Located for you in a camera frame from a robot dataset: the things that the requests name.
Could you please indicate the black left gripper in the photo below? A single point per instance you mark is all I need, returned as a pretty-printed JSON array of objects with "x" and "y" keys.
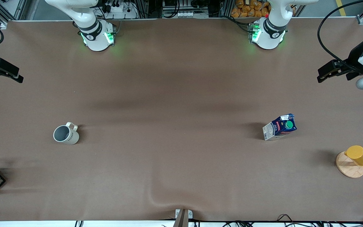
[{"x": 353, "y": 60}]

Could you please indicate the blue white milk carton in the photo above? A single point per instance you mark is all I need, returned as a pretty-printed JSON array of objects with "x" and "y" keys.
[{"x": 279, "y": 128}]

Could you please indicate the white mug with grey inside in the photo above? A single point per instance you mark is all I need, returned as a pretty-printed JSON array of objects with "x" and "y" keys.
[{"x": 65, "y": 134}]

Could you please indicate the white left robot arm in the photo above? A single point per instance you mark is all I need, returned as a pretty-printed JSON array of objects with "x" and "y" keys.
[{"x": 271, "y": 31}]

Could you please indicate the yellow plastic cup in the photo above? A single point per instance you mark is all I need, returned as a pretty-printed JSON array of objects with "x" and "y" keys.
[{"x": 359, "y": 155}]

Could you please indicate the wooden cup stand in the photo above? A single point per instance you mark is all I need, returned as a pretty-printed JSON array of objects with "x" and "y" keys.
[{"x": 350, "y": 168}]

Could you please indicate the bag of orange bread rolls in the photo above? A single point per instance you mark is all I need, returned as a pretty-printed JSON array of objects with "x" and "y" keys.
[{"x": 250, "y": 8}]

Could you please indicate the white power strip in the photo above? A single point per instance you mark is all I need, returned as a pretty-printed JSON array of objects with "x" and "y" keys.
[{"x": 121, "y": 11}]

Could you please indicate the brown tablecloth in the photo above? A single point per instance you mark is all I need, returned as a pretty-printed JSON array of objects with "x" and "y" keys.
[{"x": 181, "y": 126}]

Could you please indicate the grey metal table bracket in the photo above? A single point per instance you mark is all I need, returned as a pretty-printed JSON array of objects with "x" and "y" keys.
[{"x": 183, "y": 217}]

